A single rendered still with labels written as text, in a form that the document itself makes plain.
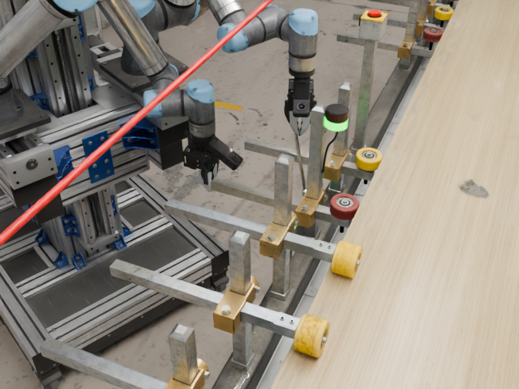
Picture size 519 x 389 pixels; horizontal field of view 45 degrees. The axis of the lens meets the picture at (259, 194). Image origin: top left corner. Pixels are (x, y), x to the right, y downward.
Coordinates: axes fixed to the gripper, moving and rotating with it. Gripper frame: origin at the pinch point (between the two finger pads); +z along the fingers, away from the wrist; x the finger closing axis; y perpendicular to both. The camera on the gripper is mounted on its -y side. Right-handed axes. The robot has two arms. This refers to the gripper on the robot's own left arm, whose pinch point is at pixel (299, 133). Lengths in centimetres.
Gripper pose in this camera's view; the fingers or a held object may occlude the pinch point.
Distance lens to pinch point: 180.3
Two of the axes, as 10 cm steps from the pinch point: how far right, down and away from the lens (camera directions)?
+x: -10.0, -0.3, 0.5
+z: 0.1, 7.7, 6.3
